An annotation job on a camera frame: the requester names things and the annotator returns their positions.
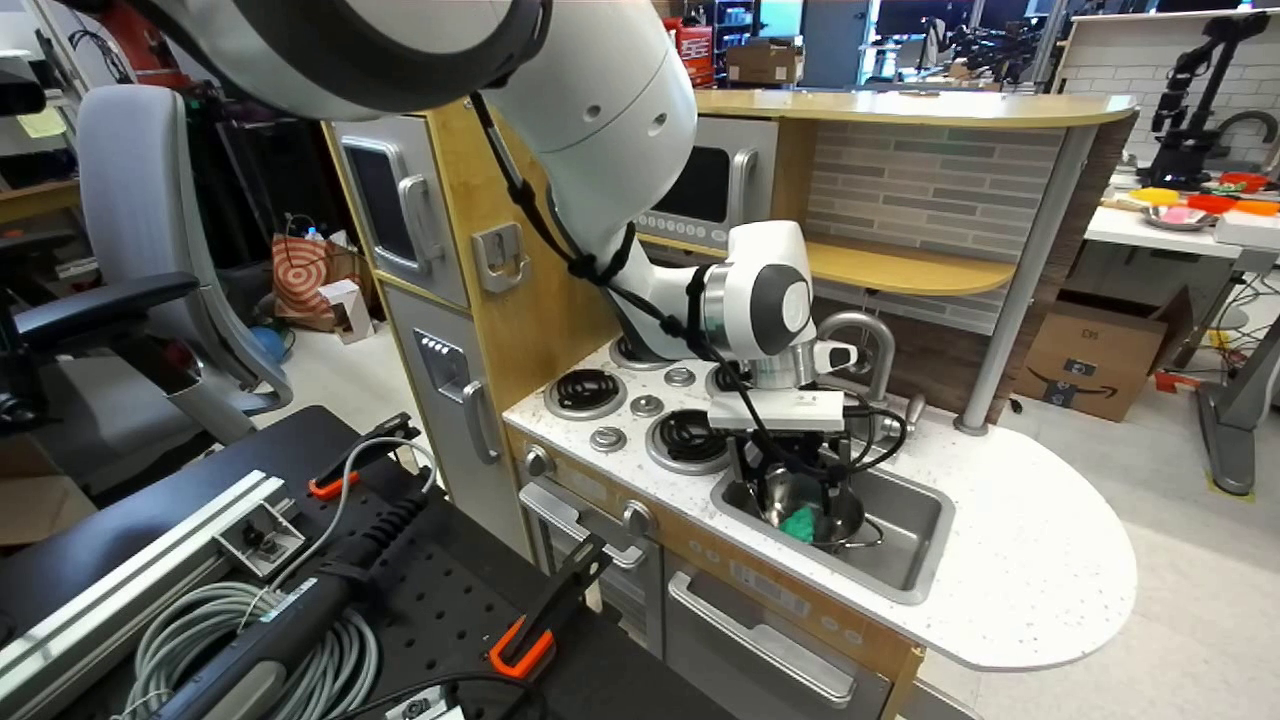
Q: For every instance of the red patterned bag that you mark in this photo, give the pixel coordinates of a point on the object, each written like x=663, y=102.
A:
x=302, y=272

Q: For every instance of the grey office chair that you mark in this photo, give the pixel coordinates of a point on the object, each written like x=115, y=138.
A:
x=134, y=201

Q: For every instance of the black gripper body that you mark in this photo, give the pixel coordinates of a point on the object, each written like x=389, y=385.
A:
x=801, y=460

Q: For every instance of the grey sink basin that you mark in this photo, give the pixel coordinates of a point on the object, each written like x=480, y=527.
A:
x=923, y=533

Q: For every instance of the grey cabinet door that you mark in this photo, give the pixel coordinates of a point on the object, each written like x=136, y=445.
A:
x=587, y=533

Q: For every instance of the wooden toy kitchen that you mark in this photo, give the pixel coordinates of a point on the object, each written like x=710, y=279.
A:
x=1040, y=563

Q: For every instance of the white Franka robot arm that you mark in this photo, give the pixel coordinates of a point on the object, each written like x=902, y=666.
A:
x=601, y=122

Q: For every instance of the brown cardboard box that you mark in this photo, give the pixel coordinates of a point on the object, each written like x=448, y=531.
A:
x=1094, y=354

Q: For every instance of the black coil stove burner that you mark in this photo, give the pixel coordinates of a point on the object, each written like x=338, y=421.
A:
x=587, y=391
x=634, y=354
x=687, y=436

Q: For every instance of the grey fridge door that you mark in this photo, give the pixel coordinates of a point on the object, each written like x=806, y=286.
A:
x=444, y=426

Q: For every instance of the grey toy microwave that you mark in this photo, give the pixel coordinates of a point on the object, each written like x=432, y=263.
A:
x=741, y=175

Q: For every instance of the orange and black clamp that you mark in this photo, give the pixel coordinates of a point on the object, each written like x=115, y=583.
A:
x=332, y=484
x=526, y=652

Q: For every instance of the aluminium profile rail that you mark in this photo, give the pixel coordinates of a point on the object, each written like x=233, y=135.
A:
x=122, y=575

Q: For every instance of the silver metal pot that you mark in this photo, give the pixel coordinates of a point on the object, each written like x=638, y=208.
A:
x=868, y=533

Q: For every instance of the silver toy faucet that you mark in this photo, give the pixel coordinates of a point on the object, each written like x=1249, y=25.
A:
x=880, y=401

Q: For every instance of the grey freezer door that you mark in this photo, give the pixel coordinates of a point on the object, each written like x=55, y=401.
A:
x=392, y=215

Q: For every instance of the silver wrist camera bar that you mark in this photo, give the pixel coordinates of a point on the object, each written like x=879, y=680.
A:
x=783, y=411

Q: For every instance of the grey round stove knob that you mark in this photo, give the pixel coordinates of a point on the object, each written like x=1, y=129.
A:
x=647, y=405
x=610, y=436
x=682, y=377

